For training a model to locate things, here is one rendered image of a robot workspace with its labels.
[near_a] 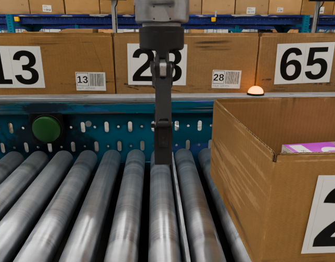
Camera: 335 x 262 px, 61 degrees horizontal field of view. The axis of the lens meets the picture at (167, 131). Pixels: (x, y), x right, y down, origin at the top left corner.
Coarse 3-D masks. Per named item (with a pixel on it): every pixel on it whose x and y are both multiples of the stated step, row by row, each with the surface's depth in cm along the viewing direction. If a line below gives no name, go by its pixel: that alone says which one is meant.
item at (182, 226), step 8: (176, 176) 63; (176, 184) 60; (176, 192) 57; (176, 200) 57; (176, 208) 58; (176, 216) 58; (184, 224) 47; (184, 232) 45; (184, 240) 44; (184, 248) 43; (184, 256) 43
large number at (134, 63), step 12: (132, 48) 75; (132, 60) 76; (144, 60) 76; (180, 60) 77; (132, 72) 77; (144, 72) 78; (180, 72) 78; (132, 84) 78; (144, 84) 79; (180, 84) 79
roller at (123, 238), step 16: (128, 160) 71; (144, 160) 75; (128, 176) 63; (128, 192) 56; (128, 208) 51; (112, 224) 48; (128, 224) 47; (112, 240) 44; (128, 240) 43; (112, 256) 40; (128, 256) 40
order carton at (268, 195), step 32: (224, 128) 50; (256, 128) 61; (288, 128) 62; (320, 128) 62; (224, 160) 51; (256, 160) 36; (288, 160) 32; (320, 160) 32; (224, 192) 52; (256, 192) 36; (288, 192) 33; (256, 224) 37; (288, 224) 34; (256, 256) 37; (288, 256) 36; (320, 256) 36
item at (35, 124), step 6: (36, 120) 73; (42, 120) 73; (48, 120) 73; (54, 120) 73; (36, 126) 73; (42, 126) 73; (48, 126) 73; (54, 126) 73; (36, 132) 74; (42, 132) 74; (48, 132) 74; (54, 132) 74; (42, 138) 74; (48, 138) 74; (54, 138) 75
